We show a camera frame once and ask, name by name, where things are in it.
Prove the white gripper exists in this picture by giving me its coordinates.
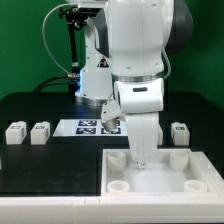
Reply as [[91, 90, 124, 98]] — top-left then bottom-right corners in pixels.
[[125, 112, 159, 168]]

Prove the white square tabletop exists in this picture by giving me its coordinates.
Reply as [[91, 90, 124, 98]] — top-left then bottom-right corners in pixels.
[[100, 148, 210, 196]]

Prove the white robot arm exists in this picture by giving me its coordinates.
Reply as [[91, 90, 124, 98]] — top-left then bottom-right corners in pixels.
[[67, 0, 193, 167]]

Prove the white L-shaped fence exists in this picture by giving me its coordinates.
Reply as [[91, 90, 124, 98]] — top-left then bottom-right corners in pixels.
[[0, 152, 224, 224]]

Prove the white sheet with markers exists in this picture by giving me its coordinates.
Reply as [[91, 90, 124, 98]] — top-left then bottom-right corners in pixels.
[[53, 119, 127, 137]]

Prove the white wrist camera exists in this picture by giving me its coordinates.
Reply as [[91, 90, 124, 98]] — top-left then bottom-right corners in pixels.
[[101, 100, 123, 132]]

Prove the black cable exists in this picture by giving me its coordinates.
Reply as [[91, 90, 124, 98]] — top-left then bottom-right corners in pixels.
[[32, 75, 81, 94]]

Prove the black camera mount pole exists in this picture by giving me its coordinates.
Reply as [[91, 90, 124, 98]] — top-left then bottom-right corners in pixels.
[[58, 7, 87, 94]]

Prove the grey overhead camera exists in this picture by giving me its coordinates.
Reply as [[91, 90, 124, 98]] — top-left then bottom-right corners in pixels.
[[78, 0, 99, 9]]

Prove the grey cable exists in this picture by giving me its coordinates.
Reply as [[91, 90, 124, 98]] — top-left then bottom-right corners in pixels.
[[41, 3, 75, 76]]

